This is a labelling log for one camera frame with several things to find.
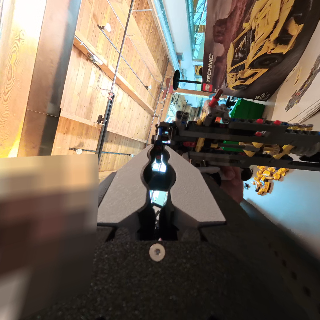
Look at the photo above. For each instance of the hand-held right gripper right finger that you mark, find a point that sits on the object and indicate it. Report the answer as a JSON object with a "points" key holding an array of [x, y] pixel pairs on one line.
{"points": [[197, 197]]}

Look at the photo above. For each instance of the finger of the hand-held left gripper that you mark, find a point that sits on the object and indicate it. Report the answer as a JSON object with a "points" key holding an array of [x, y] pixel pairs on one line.
{"points": [[210, 170]]}

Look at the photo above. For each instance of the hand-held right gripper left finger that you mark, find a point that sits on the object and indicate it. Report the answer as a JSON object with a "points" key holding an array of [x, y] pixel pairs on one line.
{"points": [[120, 197]]}

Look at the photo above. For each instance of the grey lego chassis assembly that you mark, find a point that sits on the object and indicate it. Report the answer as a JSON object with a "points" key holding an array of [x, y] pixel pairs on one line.
{"points": [[225, 130]]}

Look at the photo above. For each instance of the pile of yellow lego pieces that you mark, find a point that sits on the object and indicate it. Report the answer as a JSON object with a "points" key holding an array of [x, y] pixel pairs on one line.
{"points": [[265, 180]]}

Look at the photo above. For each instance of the lego instruction booklet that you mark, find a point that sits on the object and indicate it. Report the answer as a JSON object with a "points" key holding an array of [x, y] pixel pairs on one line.
{"points": [[300, 75]]}

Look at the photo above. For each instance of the dark lego set box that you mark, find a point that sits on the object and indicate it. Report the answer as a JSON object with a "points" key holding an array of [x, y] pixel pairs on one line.
{"points": [[250, 37]]}

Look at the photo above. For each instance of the person's left hand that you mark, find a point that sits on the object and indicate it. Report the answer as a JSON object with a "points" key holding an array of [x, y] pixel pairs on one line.
{"points": [[232, 180]]}

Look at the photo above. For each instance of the green plastic bin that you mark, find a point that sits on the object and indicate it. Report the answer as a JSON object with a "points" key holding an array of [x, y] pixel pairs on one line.
{"points": [[247, 110]]}

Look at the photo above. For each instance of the silver ventilation duct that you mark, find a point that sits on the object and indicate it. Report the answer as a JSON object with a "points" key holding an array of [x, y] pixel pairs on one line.
{"points": [[165, 30]]}

